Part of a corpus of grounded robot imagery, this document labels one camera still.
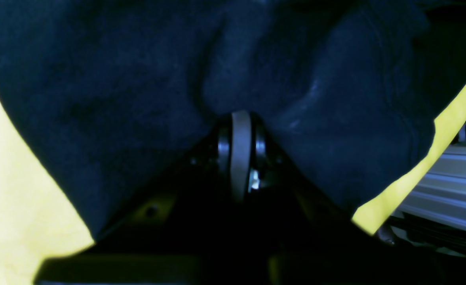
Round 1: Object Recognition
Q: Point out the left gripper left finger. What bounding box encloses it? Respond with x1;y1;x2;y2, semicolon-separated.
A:
35;112;242;285

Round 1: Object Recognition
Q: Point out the yellow table cloth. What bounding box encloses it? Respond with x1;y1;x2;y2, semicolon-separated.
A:
0;44;466;285

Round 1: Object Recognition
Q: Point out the dark navy T-shirt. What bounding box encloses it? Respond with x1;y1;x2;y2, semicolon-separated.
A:
0;0;466;239

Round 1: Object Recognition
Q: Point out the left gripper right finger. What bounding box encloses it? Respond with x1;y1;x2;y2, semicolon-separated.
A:
242;111;466;285

